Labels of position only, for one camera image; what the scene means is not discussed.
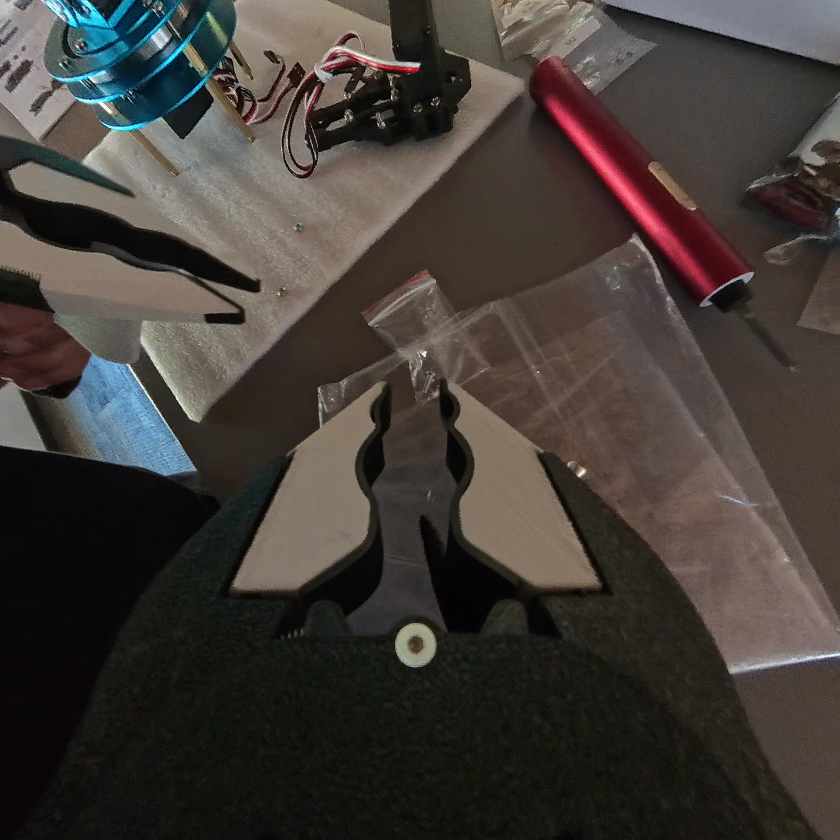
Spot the red electric screwdriver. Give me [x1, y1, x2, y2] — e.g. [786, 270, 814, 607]
[528, 56, 798, 371]

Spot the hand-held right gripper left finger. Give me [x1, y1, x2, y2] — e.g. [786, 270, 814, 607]
[230, 382, 392, 598]

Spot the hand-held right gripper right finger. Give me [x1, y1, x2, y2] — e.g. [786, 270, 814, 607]
[441, 379, 603, 595]

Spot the printed instruction sheet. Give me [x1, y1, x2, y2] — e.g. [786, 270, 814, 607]
[0, 0, 86, 140]

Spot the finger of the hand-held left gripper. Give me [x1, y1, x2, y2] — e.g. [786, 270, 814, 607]
[0, 134, 262, 294]
[0, 222, 247, 365]

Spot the clear screw bag red zip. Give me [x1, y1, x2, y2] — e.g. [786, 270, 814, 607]
[364, 269, 475, 406]

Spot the red white black servo cable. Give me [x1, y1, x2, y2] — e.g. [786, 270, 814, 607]
[252, 62, 308, 126]
[223, 51, 284, 126]

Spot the black servo claw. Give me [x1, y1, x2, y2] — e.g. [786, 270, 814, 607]
[308, 0, 472, 148]

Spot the white foam mat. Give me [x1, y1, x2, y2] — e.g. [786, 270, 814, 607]
[82, 0, 526, 424]

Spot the person's left hand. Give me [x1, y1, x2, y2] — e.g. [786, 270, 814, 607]
[0, 305, 91, 398]

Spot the large clear parts bag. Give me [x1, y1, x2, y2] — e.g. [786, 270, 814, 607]
[318, 233, 840, 673]

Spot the person's black clothing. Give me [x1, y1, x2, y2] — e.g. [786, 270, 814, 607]
[0, 446, 221, 840]

